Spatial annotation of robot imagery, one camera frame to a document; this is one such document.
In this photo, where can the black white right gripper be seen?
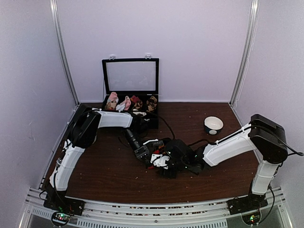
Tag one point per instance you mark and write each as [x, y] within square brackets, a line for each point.
[167, 175]

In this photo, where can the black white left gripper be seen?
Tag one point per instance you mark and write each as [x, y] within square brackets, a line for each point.
[145, 150]

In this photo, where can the red orange argyle sock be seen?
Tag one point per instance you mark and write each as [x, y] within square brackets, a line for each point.
[157, 159]

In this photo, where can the beige brown argyle sock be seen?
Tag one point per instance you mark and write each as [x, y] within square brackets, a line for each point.
[152, 104]

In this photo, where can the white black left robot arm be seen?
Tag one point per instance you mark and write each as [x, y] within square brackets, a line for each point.
[81, 134]

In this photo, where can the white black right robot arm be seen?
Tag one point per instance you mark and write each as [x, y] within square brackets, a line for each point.
[259, 134]

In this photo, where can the white sock in box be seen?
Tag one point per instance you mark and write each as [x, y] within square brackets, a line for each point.
[140, 114]

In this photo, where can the brown patterned rolled sock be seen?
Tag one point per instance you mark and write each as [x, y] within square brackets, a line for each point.
[138, 105]

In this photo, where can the white pink sock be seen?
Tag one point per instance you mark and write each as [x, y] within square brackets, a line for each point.
[124, 105]

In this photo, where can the white bowl dark outside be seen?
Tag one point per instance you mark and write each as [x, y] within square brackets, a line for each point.
[213, 125]

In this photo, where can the dark red rolled sock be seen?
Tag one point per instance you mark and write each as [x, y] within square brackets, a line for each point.
[134, 99]

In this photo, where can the pink rolled sock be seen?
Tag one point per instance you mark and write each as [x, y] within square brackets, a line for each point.
[112, 101]

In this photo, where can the black box with glass lid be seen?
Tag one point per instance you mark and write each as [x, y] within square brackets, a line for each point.
[137, 77]

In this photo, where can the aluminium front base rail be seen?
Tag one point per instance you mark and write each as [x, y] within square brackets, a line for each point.
[204, 214]

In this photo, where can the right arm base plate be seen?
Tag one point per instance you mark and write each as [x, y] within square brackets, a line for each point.
[246, 203]

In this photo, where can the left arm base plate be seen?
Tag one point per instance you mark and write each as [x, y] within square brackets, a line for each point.
[57, 200]

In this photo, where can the aluminium frame post right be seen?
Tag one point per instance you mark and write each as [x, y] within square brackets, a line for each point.
[251, 28]

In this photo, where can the aluminium frame post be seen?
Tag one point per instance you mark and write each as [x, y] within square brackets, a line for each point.
[62, 51]
[251, 28]

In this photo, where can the aluminium frame post left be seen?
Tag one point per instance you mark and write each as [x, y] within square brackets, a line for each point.
[62, 51]

